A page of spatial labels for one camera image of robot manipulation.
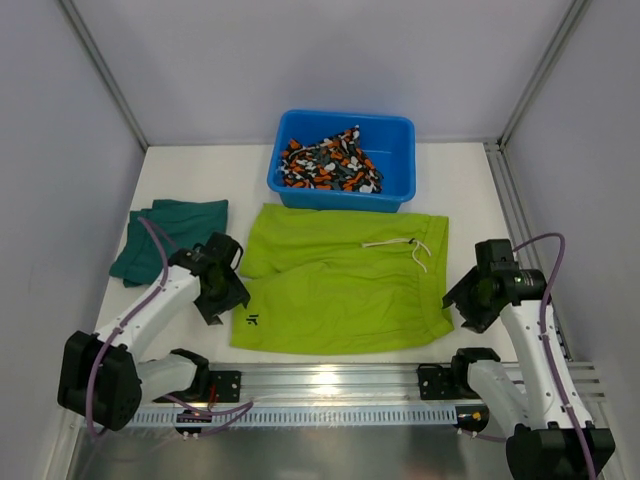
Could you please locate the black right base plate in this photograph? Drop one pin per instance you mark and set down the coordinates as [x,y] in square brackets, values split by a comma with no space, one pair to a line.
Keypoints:
[437,382]

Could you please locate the orange black patterned shorts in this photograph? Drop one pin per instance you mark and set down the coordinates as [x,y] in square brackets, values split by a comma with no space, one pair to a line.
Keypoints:
[335,163]

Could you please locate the right side aluminium rail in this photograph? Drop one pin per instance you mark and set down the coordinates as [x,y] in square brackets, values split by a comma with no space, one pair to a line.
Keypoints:
[514,215]

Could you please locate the lime green shorts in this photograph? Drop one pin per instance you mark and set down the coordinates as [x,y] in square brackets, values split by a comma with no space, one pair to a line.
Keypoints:
[342,282]

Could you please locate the blue plastic bin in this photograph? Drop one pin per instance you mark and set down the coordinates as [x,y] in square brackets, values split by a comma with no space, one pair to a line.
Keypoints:
[389,141]

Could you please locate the right aluminium frame post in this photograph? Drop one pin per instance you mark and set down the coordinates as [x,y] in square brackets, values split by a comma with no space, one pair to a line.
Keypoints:
[544,67]

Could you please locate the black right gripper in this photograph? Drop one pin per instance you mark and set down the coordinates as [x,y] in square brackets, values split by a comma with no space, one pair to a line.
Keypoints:
[467,307]

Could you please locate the dark green shorts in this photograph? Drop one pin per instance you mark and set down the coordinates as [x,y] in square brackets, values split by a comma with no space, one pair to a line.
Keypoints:
[177,224]

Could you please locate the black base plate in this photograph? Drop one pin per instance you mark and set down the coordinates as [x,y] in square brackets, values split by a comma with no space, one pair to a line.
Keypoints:
[224,386]
[437,382]

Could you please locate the aluminium frame post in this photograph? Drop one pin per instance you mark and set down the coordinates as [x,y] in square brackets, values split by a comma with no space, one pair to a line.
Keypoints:
[544,67]
[90,47]

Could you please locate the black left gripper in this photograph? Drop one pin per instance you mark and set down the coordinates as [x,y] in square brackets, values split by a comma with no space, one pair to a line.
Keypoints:
[225,298]

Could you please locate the aluminium mounting rail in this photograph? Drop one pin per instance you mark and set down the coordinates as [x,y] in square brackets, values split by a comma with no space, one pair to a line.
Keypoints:
[382,383]

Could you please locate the grey slotted cable duct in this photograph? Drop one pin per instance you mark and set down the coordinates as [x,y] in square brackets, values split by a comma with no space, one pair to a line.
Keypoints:
[317,416]

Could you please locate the left aluminium frame post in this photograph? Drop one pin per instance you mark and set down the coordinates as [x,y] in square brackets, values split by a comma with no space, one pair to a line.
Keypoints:
[90,47]

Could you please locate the right controller board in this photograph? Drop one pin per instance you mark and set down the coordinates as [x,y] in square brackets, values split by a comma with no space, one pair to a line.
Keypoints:
[471,420]

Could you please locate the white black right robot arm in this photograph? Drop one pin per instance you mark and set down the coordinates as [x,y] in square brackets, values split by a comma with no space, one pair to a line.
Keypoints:
[549,433]

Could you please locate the controller board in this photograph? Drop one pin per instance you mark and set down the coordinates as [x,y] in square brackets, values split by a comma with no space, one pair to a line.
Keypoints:
[190,424]
[471,420]

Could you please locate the left controller board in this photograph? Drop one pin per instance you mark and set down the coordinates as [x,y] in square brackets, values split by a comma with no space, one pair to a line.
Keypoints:
[190,424]

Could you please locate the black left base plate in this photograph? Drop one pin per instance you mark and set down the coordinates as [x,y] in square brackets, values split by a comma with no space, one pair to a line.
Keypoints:
[224,386]

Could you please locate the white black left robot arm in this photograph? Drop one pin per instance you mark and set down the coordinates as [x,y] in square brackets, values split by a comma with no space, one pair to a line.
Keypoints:
[103,375]

